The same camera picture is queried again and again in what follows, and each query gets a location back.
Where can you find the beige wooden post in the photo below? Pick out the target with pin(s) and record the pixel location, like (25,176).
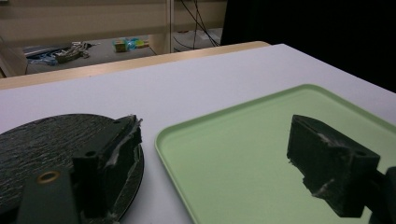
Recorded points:
(170,25)

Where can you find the colourful toy pile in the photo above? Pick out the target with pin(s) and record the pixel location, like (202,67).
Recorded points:
(129,44)

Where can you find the pile of metal parts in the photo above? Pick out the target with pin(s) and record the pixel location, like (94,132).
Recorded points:
(72,53)

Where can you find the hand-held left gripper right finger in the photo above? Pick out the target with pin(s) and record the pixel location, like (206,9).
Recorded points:
(330,161)

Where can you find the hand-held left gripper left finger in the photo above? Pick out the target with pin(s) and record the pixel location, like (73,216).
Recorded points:
(106,174)

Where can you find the light green plastic tray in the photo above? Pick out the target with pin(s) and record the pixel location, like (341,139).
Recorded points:
(249,161)

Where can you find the black round textured plate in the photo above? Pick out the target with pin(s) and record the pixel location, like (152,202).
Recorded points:
(43,149)

